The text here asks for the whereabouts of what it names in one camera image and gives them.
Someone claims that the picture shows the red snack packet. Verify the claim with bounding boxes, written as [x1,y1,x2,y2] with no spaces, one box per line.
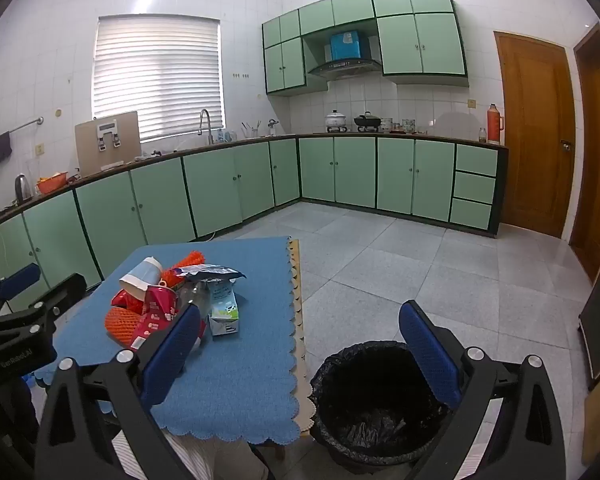
[130,284,182,352]

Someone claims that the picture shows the metal towel bar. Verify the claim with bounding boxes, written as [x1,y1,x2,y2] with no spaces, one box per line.
[0,116,45,149]

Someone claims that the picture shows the paper cup with blue band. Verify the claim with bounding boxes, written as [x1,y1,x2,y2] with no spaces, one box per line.
[118,256,164,297]

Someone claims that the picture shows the black wok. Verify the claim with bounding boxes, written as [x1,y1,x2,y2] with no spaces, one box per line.
[353,112,383,132]

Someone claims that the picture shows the printed cardboard box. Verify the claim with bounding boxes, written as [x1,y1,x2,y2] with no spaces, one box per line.
[74,110,142,177]

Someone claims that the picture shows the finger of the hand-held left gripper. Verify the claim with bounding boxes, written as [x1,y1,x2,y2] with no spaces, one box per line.
[0,262,42,317]
[27,272,87,333]

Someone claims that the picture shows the range hood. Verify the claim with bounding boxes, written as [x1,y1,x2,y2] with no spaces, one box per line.
[307,30,384,81]

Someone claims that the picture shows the orange basin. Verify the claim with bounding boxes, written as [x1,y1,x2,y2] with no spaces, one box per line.
[34,172,70,196]

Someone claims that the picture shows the orange foam net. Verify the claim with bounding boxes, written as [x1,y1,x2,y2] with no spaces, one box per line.
[160,250,207,287]
[104,305,147,349]

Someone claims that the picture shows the blue white foil snack bag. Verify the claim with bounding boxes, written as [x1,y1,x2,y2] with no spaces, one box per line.
[176,265,247,284]

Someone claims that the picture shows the green cabinets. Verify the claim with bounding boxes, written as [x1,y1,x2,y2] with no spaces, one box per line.
[0,132,510,292]
[261,0,470,96]

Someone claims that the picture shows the steel faucet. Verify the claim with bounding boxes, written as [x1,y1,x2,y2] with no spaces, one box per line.
[198,108,215,146]

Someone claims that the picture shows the red thermos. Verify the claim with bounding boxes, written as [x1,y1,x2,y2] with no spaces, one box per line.
[485,103,505,145]

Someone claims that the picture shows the green lower cabinets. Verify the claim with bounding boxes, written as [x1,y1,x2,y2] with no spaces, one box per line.
[0,132,510,292]

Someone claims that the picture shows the wooden door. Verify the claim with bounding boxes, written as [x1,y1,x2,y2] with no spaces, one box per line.
[493,30,576,239]
[570,22,600,287]

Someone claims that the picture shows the beige scalloped mat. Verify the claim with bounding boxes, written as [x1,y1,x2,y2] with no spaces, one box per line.
[286,239,315,437]

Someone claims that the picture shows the trash bin with black bag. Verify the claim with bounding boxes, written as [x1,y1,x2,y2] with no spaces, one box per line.
[308,341,453,467]

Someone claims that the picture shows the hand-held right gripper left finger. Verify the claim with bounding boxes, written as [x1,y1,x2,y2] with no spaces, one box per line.
[32,304,202,480]

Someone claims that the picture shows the person's striped white clothing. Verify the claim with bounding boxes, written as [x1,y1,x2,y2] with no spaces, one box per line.
[114,429,271,480]

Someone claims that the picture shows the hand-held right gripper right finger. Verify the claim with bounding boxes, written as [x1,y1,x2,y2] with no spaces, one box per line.
[399,300,567,480]

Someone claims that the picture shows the blue scalloped tablecloth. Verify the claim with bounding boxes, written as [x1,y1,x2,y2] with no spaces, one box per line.
[34,236,303,445]

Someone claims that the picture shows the white milk carton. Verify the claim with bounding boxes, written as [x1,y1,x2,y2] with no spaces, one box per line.
[207,280,241,337]

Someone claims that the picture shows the white window blind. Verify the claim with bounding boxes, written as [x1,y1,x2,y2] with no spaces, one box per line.
[92,15,226,144]

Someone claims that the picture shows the green upper cabinets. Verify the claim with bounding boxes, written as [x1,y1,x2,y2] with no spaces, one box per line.
[261,0,470,96]

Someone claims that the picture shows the small red wrapper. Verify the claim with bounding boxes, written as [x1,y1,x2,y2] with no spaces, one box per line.
[111,290,142,309]

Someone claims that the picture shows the steel kettle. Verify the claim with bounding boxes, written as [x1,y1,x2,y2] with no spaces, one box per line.
[13,173,32,204]

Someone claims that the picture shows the blue box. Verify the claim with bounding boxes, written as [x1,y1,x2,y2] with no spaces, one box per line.
[329,31,359,61]

